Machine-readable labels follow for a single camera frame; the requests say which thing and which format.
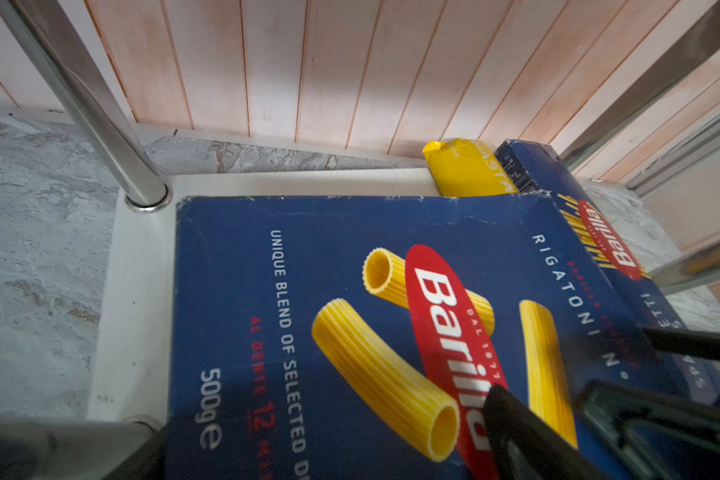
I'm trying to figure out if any blue Barilla spaghetti box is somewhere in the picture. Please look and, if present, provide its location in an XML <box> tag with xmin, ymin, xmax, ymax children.
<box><xmin>493</xmin><ymin>140</ymin><xmax>720</xmax><ymax>421</ymax></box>

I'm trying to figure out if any white two-tier shelf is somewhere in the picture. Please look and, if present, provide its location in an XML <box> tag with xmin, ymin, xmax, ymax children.
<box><xmin>0</xmin><ymin>1</ymin><xmax>720</xmax><ymax>444</ymax></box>

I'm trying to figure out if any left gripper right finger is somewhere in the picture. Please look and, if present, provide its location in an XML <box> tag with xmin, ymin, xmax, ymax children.
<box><xmin>483</xmin><ymin>385</ymin><xmax>607</xmax><ymax>479</ymax></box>

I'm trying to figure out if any blue Barilla pasta box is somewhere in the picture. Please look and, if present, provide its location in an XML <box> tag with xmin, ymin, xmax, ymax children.
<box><xmin>164</xmin><ymin>191</ymin><xmax>697</xmax><ymax>480</ymax></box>

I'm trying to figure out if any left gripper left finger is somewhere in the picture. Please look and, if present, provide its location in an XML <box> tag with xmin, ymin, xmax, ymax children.
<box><xmin>104</xmin><ymin>427</ymin><xmax>168</xmax><ymax>480</ymax></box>

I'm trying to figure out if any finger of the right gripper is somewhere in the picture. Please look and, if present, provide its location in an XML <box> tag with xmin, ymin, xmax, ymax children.
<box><xmin>642</xmin><ymin>327</ymin><xmax>720</xmax><ymax>362</ymax></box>
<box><xmin>575</xmin><ymin>380</ymin><xmax>720</xmax><ymax>479</ymax></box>

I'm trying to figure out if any yellow Pastatime spaghetti bag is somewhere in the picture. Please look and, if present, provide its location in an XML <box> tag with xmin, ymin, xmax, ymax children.
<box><xmin>422</xmin><ymin>138</ymin><xmax>519</xmax><ymax>198</ymax></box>

